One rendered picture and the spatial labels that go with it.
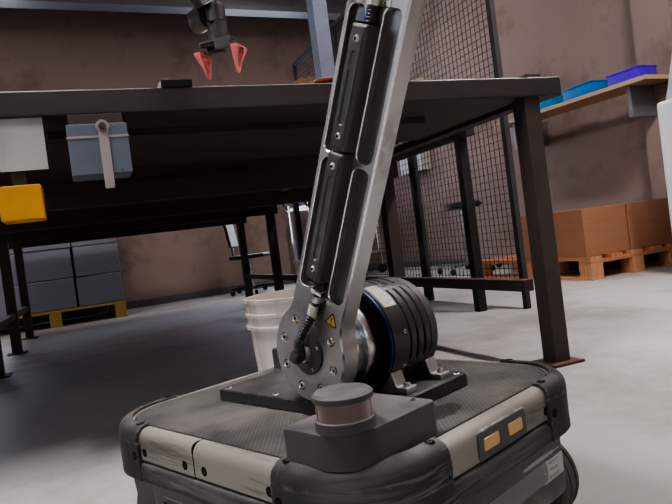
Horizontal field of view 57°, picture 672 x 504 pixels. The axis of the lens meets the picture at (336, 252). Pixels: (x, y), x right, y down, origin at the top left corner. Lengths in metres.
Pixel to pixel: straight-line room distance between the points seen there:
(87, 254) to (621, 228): 4.63
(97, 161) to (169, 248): 5.94
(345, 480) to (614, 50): 5.14
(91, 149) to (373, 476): 1.11
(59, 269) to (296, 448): 5.72
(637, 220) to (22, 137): 4.01
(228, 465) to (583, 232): 3.79
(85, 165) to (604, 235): 3.63
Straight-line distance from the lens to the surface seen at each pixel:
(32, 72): 7.68
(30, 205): 1.56
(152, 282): 7.45
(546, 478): 0.98
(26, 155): 1.61
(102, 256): 6.39
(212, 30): 1.92
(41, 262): 6.38
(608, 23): 5.70
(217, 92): 1.66
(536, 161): 2.09
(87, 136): 1.58
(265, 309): 1.46
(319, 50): 4.00
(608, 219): 4.59
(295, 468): 0.74
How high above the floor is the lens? 0.49
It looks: 1 degrees down
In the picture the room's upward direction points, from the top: 7 degrees counter-clockwise
